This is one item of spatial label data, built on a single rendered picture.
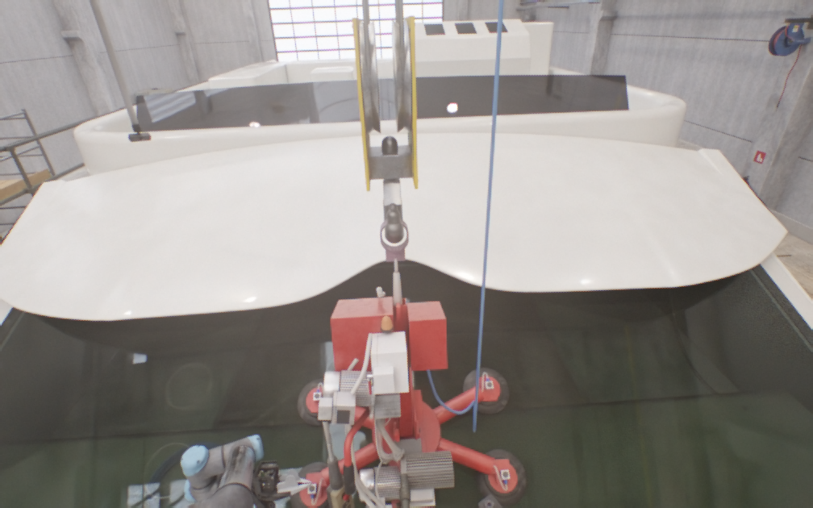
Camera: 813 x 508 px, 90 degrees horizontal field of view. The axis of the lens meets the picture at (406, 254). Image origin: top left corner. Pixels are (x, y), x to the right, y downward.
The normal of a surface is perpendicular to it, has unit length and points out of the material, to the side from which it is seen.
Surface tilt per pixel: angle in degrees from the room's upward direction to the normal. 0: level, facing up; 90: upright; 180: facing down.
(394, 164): 90
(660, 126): 90
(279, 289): 21
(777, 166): 90
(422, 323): 73
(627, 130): 90
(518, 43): 61
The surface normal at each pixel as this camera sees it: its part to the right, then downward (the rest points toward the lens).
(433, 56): 0.04, 0.00
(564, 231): 0.03, -0.65
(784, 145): 0.06, 0.49
